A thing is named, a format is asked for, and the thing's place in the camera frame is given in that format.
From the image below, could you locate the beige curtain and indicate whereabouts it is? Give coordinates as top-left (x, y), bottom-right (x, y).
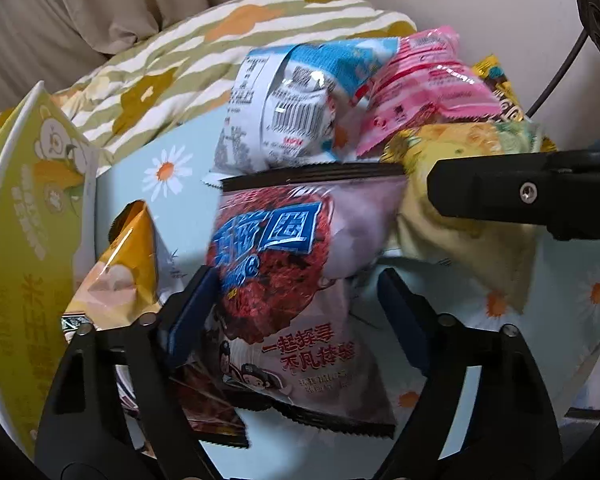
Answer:
top-left (0, 0), bottom-right (336, 126)

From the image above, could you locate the green striped floral blanket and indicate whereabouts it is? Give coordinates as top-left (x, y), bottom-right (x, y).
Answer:
top-left (0, 0), bottom-right (418, 171)

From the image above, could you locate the pink snack packet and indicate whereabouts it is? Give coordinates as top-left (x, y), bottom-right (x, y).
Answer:
top-left (355, 27), bottom-right (503, 156)

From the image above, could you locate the dark brown snack packet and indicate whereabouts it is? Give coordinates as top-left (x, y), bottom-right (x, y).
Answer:
top-left (117, 350), bottom-right (251, 448)

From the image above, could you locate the light blue daisy tablecloth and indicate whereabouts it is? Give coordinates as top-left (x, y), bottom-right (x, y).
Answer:
top-left (92, 110), bottom-right (600, 471)

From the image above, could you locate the blue and white snack packet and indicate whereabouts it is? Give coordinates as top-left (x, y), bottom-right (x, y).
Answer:
top-left (200, 37), bottom-right (401, 191)

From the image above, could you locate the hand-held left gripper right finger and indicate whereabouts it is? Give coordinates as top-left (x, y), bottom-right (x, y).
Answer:
top-left (375, 267), bottom-right (563, 480)

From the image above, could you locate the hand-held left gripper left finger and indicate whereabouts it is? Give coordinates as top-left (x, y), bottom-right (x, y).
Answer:
top-left (34, 265), bottom-right (221, 480)

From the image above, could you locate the orange snack packet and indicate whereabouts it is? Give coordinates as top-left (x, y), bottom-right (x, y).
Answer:
top-left (62, 200), bottom-right (163, 331)

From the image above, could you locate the green and white cardboard box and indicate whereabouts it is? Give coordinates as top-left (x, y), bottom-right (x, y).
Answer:
top-left (0, 80), bottom-right (106, 456)

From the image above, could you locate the pink-white snack bag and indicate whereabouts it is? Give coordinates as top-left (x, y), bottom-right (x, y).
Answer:
top-left (205, 162), bottom-right (408, 438)

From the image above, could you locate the black cable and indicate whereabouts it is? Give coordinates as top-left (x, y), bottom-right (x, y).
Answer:
top-left (525, 30), bottom-right (593, 113)

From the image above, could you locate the pale yellow snack packet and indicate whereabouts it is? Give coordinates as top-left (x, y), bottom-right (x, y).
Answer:
top-left (380, 120), bottom-right (558, 316)

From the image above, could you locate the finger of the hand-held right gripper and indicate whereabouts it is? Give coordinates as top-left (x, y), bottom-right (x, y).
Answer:
top-left (426, 149), bottom-right (600, 242)

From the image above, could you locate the yellow and brown snack packet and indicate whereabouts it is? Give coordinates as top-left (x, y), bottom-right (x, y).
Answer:
top-left (472, 55), bottom-right (558, 153)

